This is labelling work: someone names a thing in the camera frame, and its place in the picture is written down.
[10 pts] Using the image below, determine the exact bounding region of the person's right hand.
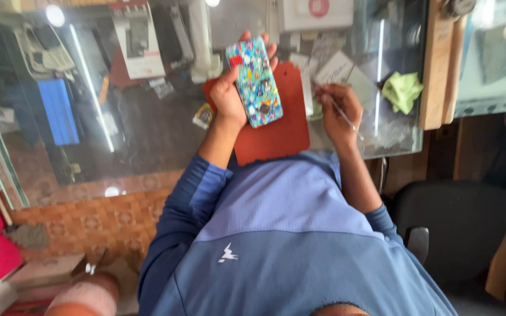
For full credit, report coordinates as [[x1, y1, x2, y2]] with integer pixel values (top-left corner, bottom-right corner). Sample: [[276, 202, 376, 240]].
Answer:
[[314, 83, 365, 148]]

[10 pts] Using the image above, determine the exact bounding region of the person's left hand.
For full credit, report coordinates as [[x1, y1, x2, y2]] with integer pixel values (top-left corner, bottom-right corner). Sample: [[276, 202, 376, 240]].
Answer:
[[209, 30, 279, 130]]

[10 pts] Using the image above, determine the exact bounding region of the thin metal tool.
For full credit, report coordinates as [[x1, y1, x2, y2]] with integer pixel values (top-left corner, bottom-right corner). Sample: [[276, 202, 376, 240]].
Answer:
[[322, 93, 365, 141]]

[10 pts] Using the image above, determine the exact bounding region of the phone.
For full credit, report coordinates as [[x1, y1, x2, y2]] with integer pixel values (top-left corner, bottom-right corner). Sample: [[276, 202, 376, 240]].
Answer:
[[225, 36, 284, 129]]

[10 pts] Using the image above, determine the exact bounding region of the white card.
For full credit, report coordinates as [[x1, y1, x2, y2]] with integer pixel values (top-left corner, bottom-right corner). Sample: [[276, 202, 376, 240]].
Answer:
[[314, 50, 355, 87]]

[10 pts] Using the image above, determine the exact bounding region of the red-brown work mat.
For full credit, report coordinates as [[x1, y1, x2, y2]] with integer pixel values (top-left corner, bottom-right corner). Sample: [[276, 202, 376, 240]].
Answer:
[[201, 61, 311, 167]]

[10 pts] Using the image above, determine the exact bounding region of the crumpled green cloth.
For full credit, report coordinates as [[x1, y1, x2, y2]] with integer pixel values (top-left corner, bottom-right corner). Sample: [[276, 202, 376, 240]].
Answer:
[[381, 71, 424, 116]]

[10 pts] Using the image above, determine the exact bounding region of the white box with red circle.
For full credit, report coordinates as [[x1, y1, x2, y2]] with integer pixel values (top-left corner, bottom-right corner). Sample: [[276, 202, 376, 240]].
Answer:
[[278, 0, 355, 32]]

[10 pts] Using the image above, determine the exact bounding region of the small yellow black packet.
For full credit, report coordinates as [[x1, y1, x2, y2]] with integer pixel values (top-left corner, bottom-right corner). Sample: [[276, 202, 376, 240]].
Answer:
[[192, 103, 215, 130]]

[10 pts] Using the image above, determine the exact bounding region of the white tube-shaped item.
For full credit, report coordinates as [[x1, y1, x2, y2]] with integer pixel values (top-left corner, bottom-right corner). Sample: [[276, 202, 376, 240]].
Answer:
[[188, 0, 224, 84]]

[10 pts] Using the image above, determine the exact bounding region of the person's blue shirt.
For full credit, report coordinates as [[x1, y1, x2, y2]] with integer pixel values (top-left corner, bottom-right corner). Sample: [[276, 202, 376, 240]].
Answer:
[[136, 149, 458, 316]]

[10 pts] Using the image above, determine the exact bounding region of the black office chair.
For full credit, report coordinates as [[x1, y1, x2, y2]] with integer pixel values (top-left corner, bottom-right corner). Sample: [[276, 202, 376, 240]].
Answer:
[[387, 179, 506, 288]]

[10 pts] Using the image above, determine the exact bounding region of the white product box red label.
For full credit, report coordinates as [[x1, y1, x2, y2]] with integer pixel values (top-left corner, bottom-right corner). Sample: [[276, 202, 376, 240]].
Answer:
[[109, 0, 167, 80]]

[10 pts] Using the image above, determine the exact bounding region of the blue box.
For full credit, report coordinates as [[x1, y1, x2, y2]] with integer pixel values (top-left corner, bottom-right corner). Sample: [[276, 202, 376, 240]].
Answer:
[[37, 78, 81, 146]]

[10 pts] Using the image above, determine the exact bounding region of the white handset device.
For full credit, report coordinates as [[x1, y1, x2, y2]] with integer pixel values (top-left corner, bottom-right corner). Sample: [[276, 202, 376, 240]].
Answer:
[[14, 22, 76, 80]]

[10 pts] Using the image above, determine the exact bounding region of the wooden counter frame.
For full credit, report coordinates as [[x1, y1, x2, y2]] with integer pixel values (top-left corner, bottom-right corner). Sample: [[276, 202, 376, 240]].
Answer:
[[419, 0, 468, 131]]

